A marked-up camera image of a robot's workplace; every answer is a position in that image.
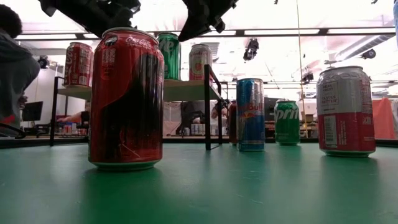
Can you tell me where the wooden shelf black metal frame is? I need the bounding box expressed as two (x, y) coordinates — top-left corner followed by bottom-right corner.
(49, 64), (224, 151)

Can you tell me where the black ceiling spotlight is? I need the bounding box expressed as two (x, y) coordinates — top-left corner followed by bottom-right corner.
(360, 49), (377, 60)
(37, 55), (50, 70)
(300, 71), (314, 85)

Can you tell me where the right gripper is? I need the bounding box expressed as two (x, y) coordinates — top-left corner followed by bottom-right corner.
(178, 0), (239, 42)

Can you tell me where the black monitor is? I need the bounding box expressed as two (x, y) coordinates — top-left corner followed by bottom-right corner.
(21, 101), (44, 122)
(264, 96), (277, 122)

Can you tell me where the red Coca-Cola can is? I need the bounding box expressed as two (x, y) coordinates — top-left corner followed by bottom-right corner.
(63, 42), (95, 88)
(88, 27), (165, 172)
(228, 99), (238, 147)

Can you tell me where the row of white bottles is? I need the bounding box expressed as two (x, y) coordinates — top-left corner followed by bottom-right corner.
(183, 123), (218, 137)

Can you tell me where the cardboard box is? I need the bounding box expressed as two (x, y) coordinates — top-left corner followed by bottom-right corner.
(300, 111), (315, 124)

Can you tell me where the blue silver Red Bull can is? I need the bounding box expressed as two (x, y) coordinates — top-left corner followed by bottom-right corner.
(236, 77), (266, 152)
(392, 0), (398, 49)

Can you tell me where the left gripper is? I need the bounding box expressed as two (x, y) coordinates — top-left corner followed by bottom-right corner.
(67, 0), (141, 35)

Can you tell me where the black ceiling camera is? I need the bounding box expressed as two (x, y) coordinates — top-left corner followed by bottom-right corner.
(243, 37), (260, 62)

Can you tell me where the thin yellowish pole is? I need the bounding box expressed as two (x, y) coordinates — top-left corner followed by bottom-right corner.
(295, 0), (309, 139)

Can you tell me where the green table mat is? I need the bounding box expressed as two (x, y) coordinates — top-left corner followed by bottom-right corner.
(0, 142), (398, 224)

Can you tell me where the green Sprite can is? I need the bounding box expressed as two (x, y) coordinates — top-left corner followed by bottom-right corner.
(274, 99), (301, 146)
(157, 32), (182, 81)

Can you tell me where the orange cloth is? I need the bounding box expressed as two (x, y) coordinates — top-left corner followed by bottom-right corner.
(372, 97), (397, 140)

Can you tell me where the person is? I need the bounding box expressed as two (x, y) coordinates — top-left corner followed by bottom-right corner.
(0, 3), (41, 138)
(211, 101), (229, 125)
(57, 102), (91, 131)

